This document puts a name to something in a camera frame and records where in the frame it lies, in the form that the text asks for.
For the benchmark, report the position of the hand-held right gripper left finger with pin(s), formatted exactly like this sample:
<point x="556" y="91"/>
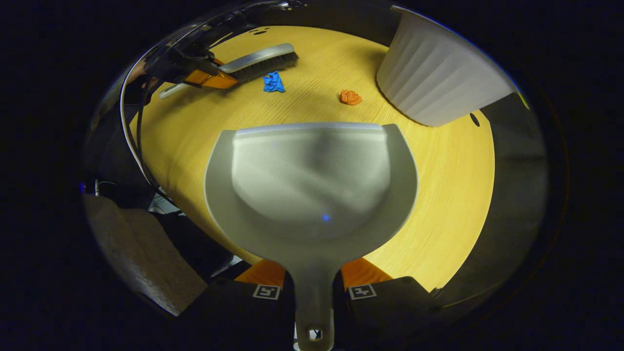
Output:
<point x="239" y="304"/>

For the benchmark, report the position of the small white broom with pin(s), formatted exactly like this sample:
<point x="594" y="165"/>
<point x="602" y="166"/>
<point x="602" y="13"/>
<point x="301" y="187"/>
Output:
<point x="263" y="58"/>

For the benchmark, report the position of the white ribbed garbage bin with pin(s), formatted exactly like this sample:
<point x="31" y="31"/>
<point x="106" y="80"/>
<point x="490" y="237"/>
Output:
<point x="438" y="73"/>

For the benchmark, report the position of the white dustpan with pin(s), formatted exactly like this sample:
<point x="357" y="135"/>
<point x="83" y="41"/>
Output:
<point x="312" y="195"/>

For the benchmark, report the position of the blue paper trash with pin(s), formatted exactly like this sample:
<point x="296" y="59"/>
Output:
<point x="273" y="82"/>

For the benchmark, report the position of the orange paper trash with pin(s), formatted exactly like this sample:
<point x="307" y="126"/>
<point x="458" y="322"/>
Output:
<point x="350" y="97"/>

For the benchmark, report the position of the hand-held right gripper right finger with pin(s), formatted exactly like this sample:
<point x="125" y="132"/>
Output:
<point x="390" y="304"/>

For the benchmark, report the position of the wooden desktop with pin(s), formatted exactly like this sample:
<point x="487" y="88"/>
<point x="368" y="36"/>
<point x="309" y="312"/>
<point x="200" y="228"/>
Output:
<point x="438" y="195"/>

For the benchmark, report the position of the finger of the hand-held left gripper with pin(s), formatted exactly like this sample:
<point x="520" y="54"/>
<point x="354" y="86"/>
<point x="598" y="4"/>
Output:
<point x="218" y="61"/>
<point x="217" y="80"/>

